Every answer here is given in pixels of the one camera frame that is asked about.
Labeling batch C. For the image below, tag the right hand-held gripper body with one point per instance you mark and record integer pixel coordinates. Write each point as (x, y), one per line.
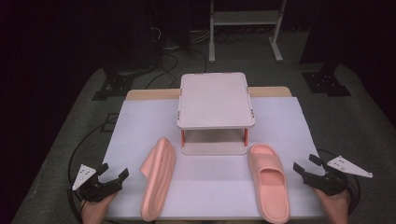
(330, 182)

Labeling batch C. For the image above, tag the white two-tier shoe rack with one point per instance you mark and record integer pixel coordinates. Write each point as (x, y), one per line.
(214, 102)

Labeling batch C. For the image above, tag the black stand base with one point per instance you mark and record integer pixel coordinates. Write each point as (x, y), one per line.
(113, 85)
(327, 82)

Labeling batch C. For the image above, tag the white metal stand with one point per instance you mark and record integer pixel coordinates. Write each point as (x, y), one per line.
(246, 18)

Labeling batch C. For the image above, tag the wooden table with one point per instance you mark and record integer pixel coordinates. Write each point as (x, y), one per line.
(267, 91)

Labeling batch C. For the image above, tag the white table mat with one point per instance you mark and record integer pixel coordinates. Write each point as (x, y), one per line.
(211, 186)

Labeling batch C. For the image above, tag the person's right hand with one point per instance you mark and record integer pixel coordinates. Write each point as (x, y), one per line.
(334, 208)

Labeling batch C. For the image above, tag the person's left hand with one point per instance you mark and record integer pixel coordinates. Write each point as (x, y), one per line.
(95, 210)

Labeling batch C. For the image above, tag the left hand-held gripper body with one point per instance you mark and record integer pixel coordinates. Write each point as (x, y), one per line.
(93, 189)

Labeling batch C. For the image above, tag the pink rubber slipper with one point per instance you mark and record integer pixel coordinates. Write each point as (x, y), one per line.
(269, 183)
(158, 183)

